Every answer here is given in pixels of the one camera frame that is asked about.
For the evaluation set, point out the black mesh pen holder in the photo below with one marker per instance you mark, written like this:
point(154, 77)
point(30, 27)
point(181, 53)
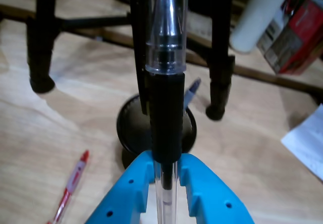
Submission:
point(131, 133)

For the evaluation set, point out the grey grip retractable pen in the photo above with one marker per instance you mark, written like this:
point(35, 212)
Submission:
point(193, 89)

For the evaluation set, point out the red retractable pen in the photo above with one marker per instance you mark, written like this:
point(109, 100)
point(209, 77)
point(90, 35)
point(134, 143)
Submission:
point(73, 181)

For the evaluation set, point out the white paper sheet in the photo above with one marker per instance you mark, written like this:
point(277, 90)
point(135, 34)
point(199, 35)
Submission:
point(308, 143)

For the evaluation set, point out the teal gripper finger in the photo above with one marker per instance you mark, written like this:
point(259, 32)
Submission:
point(214, 198)
point(121, 198)

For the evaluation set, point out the red cardboard box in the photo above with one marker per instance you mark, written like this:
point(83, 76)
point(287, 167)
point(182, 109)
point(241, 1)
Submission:
point(300, 32)

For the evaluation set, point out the white cylinder roll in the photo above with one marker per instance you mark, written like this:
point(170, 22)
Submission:
point(255, 19)

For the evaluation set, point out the clear pen with black grip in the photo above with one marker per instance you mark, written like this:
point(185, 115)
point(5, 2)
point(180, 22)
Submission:
point(166, 113)

